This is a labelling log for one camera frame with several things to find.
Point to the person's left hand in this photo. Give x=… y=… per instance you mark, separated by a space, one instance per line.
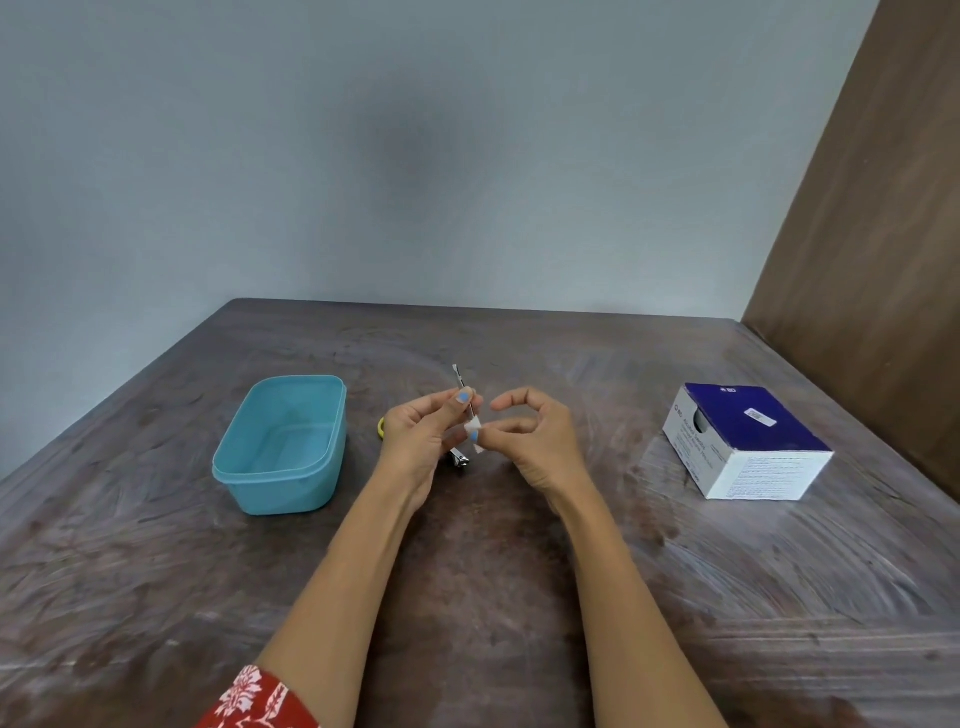
x=412 y=442

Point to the person's right hand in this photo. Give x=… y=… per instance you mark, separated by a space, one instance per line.
x=551 y=450

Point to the person's right thumb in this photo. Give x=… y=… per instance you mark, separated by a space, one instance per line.
x=514 y=427

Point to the person's left thumb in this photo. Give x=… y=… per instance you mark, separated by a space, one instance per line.
x=463 y=438

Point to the small white pad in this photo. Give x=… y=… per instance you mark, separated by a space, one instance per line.
x=472 y=427

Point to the thin silver metal tool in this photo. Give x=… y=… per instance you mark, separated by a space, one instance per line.
x=457 y=377

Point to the person's left forearm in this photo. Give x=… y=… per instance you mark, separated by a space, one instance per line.
x=360 y=592

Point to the person's right forearm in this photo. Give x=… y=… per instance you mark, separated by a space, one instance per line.
x=622 y=600

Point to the silver nail clipper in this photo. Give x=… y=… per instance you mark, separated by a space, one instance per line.
x=460 y=458

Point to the blue plastic container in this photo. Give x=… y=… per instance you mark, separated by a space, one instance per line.
x=281 y=450

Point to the white and blue cardboard box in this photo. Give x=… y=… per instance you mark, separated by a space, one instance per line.
x=750 y=442

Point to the red floral sleeve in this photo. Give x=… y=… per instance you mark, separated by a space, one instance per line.
x=255 y=701

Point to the brown wooden panel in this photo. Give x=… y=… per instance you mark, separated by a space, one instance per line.
x=870 y=262

